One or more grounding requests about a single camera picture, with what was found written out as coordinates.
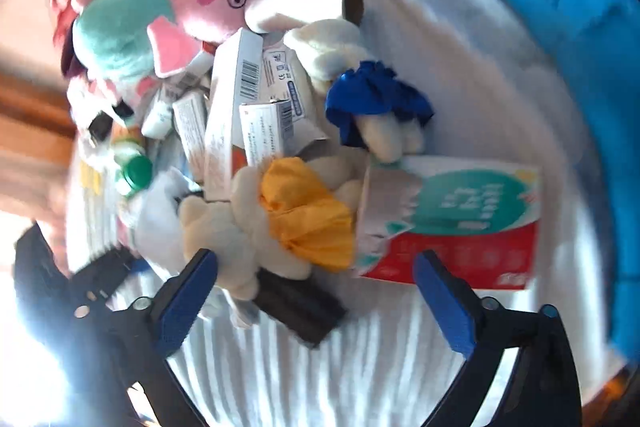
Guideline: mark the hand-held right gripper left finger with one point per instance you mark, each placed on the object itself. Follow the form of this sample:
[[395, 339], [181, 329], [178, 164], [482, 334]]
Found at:
[[185, 302]]

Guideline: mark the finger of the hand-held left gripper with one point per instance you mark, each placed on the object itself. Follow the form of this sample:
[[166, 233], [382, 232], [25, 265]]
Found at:
[[37, 257], [102, 269]]

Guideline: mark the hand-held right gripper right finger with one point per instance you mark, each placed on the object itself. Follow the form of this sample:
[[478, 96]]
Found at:
[[445, 307]]

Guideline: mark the black box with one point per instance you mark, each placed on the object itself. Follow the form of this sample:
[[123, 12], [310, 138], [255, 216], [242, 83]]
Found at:
[[300, 307]]

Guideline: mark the cream plush doll yellow skirt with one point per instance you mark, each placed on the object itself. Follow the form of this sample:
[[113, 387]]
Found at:
[[305, 217]]

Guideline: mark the green and red box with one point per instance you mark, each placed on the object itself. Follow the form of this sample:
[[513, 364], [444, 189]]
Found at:
[[450, 212]]

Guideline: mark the white bottle green cap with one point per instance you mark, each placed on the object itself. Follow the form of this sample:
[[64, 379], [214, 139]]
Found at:
[[136, 172]]

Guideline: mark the narrow white box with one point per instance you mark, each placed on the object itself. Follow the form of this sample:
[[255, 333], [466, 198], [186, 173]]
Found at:
[[190, 127]]

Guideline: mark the white box with barcode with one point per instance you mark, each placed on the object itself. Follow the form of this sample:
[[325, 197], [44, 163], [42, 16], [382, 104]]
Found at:
[[265, 132]]

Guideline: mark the tall white orange box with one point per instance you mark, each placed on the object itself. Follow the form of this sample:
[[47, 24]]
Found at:
[[230, 107]]

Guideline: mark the cream plush doll blue skirt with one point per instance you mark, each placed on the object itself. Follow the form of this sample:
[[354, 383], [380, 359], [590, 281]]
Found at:
[[375, 97]]

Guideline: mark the white box blue label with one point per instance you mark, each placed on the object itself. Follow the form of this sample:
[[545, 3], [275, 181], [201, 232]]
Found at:
[[285, 77]]

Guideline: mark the white paper roll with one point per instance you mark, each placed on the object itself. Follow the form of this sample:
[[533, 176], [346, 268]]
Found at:
[[295, 4]]

